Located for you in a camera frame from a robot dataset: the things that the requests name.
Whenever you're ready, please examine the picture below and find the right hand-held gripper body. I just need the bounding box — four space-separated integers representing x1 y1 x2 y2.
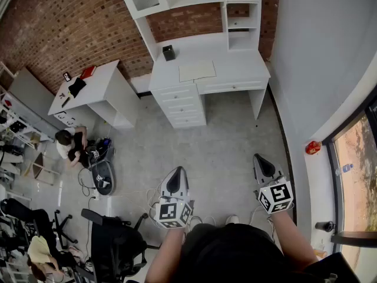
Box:
257 175 295 215

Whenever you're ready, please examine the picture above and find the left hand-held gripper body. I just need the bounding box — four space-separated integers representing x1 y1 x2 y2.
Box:
152 192 195 229

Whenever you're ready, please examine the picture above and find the blue cover notebook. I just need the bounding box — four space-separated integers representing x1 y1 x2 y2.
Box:
178 60 217 83

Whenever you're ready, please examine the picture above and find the person's right forearm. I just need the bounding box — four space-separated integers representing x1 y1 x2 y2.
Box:
269 210 320 269

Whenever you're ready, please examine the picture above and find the person's left forearm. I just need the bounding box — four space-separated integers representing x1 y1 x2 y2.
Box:
145 227 189 283

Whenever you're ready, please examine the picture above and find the red round object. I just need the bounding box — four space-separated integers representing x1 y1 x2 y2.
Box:
305 140 323 155

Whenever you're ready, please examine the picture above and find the open grey suitcase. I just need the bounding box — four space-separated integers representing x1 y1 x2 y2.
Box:
88 139 117 196

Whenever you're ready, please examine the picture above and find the black office chair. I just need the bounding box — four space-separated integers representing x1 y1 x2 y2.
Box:
0 198 79 259
81 208 161 283

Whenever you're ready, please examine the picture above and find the clear water bottle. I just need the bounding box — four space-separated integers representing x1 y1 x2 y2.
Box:
335 163 354 176

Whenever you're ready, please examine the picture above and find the person's black clothing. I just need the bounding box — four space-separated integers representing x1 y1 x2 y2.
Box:
176 222 363 283

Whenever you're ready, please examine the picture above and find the white desk with hutch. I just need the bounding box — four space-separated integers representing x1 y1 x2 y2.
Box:
114 0 271 129

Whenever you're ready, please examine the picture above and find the white side table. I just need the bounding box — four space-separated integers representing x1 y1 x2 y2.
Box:
47 59 139 130

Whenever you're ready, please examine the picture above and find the wooden stool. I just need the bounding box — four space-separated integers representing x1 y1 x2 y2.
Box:
23 152 61 187

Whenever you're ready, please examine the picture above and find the black square pen holder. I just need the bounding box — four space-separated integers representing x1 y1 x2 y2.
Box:
162 45 176 62

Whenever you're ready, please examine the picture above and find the black cloth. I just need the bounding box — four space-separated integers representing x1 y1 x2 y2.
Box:
68 77 87 98

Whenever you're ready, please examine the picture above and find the red book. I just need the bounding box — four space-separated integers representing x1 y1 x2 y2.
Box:
79 65 97 80

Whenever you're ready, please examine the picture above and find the white shelf rack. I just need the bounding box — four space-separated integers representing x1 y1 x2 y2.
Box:
0 60 54 150

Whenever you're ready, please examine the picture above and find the window with dark frame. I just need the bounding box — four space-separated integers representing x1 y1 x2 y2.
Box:
322 98 377 283

